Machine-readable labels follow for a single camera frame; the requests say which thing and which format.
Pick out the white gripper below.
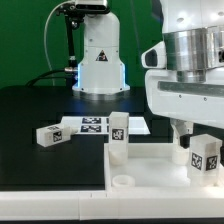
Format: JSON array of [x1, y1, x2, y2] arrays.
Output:
[[145, 68, 224, 148]]

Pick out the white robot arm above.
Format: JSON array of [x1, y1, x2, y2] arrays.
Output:
[[74, 0, 224, 135]]

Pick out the white obstacle fence front bar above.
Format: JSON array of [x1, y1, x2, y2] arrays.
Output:
[[0, 188, 224, 221]]

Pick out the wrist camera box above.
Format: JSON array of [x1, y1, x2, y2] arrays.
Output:
[[141, 41, 167, 69]]

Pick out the black camera stand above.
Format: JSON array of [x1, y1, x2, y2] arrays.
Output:
[[56, 2, 84, 81]]

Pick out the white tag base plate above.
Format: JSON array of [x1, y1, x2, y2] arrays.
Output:
[[61, 116, 150, 135]]

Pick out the black cables on table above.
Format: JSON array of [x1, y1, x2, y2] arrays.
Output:
[[25, 69, 79, 88]]

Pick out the white square tabletop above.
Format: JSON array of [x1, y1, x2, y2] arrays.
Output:
[[103, 142, 224, 192]]

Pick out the white camera cable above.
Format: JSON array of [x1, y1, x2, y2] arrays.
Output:
[[43, 0, 76, 87]]

